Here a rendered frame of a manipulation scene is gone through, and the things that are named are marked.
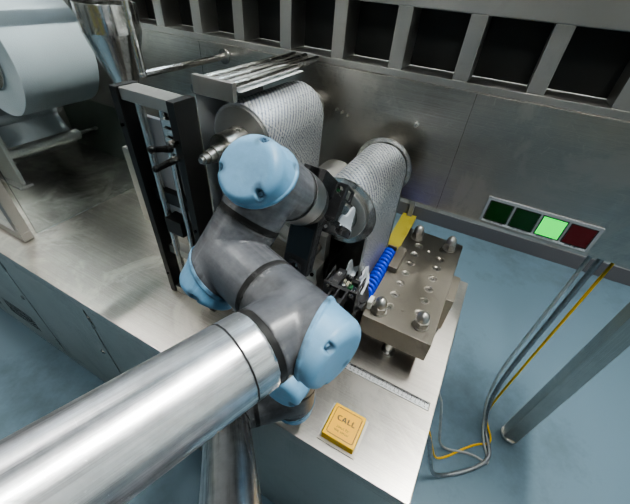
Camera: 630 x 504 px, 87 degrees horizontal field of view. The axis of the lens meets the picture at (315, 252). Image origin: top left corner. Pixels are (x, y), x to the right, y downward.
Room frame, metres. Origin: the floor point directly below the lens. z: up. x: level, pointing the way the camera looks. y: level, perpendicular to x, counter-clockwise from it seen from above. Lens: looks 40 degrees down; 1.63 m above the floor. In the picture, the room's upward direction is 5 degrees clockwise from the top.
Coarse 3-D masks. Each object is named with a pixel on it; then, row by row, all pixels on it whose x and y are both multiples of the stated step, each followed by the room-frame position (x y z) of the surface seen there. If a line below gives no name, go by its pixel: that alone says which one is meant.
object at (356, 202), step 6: (348, 192) 0.56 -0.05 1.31; (348, 198) 0.56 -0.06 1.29; (354, 198) 0.55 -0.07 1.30; (360, 198) 0.56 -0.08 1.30; (354, 204) 0.55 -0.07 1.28; (360, 204) 0.55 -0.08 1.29; (360, 210) 0.55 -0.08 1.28; (366, 210) 0.55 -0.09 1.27; (360, 216) 0.55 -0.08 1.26; (366, 216) 0.55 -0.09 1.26; (360, 222) 0.55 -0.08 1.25; (366, 222) 0.55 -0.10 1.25; (354, 228) 0.55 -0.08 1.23; (360, 228) 0.55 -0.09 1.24; (354, 234) 0.55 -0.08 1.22
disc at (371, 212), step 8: (352, 184) 0.57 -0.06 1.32; (360, 192) 0.56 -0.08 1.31; (368, 200) 0.55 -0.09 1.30; (368, 208) 0.55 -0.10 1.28; (368, 216) 0.55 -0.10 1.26; (368, 224) 0.55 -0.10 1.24; (368, 232) 0.55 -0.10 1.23; (344, 240) 0.57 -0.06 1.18; (352, 240) 0.56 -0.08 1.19; (360, 240) 0.55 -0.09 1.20
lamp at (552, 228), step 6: (546, 222) 0.69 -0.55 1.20; (552, 222) 0.68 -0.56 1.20; (558, 222) 0.68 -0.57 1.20; (564, 222) 0.68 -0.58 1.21; (540, 228) 0.69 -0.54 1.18; (546, 228) 0.69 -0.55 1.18; (552, 228) 0.68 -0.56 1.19; (558, 228) 0.68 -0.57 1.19; (564, 228) 0.67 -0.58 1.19; (540, 234) 0.69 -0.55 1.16; (546, 234) 0.68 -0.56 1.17; (552, 234) 0.68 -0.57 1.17; (558, 234) 0.67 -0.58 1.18
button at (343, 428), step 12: (336, 408) 0.33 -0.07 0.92; (336, 420) 0.30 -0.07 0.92; (348, 420) 0.30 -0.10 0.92; (360, 420) 0.31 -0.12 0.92; (324, 432) 0.28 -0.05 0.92; (336, 432) 0.28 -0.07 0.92; (348, 432) 0.28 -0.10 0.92; (360, 432) 0.28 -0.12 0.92; (336, 444) 0.26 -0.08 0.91; (348, 444) 0.26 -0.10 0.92
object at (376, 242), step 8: (400, 192) 0.77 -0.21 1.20; (392, 208) 0.72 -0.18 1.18; (384, 216) 0.66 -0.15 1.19; (392, 216) 0.75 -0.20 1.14; (384, 224) 0.68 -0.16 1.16; (376, 232) 0.62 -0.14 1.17; (384, 232) 0.70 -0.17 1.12; (368, 240) 0.57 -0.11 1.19; (376, 240) 0.64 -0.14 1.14; (384, 240) 0.72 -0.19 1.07; (368, 248) 0.58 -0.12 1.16; (376, 248) 0.66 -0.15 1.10; (384, 248) 0.75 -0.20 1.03; (368, 256) 0.60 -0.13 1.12; (376, 256) 0.68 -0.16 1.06; (360, 264) 0.56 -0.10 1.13; (368, 264) 0.61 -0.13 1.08; (360, 272) 0.56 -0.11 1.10
